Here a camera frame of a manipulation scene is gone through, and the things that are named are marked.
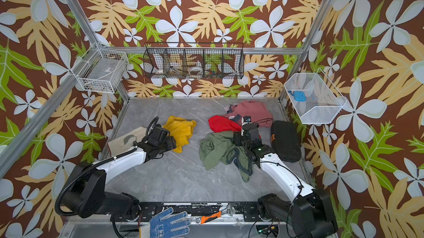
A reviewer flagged yellow cloth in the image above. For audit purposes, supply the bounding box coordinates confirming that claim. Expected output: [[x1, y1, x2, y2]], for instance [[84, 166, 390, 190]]
[[163, 116, 197, 153]]

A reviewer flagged red cloth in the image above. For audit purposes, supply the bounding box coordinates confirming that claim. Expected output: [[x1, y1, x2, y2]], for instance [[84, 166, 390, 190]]
[[208, 116, 241, 133]]

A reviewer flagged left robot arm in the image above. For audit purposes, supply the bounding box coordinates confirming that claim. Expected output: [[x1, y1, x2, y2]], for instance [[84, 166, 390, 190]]
[[55, 124, 177, 220]]

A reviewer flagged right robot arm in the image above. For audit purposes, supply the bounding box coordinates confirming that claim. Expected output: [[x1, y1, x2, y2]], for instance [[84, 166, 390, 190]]
[[234, 121, 338, 238]]

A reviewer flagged pink maroon cloth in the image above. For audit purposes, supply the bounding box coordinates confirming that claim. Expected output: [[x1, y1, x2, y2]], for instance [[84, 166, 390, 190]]
[[224, 100, 273, 128]]

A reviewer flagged olive green cloth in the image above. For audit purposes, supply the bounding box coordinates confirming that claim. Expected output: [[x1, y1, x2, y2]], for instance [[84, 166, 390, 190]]
[[199, 131, 253, 182]]

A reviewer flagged beige folded cloth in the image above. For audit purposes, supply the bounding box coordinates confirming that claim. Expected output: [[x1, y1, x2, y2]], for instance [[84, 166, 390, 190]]
[[108, 127, 146, 156]]

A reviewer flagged black zip case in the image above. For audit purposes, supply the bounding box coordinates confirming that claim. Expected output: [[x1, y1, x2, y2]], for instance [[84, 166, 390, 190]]
[[271, 121, 301, 163]]

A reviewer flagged blue object in basket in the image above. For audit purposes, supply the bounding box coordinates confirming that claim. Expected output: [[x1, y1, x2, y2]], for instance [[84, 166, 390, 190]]
[[288, 90, 307, 102]]

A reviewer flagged white mesh basket right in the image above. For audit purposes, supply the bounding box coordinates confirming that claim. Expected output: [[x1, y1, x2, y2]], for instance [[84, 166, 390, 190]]
[[284, 70, 347, 125]]

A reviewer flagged white bowl in basket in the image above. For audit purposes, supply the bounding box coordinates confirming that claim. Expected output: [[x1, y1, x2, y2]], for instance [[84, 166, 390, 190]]
[[188, 66, 203, 75]]

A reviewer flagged blue knit work glove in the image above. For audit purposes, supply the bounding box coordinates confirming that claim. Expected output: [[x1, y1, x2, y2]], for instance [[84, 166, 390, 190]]
[[149, 208, 191, 238]]

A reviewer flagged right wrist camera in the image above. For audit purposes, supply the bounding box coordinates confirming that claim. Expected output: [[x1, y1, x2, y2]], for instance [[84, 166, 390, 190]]
[[242, 116, 252, 128]]

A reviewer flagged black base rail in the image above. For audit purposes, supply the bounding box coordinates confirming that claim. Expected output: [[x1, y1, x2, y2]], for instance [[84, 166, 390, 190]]
[[139, 201, 271, 222]]

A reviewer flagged black wire basket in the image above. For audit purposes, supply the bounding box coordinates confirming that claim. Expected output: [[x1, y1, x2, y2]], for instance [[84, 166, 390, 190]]
[[141, 42, 245, 79]]

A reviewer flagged white wire basket left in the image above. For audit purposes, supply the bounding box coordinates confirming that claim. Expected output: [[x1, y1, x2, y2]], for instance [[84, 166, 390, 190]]
[[73, 48, 129, 94]]

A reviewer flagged orange handled tool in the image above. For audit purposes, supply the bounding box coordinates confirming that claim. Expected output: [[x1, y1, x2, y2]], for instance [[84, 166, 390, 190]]
[[195, 211, 222, 224]]

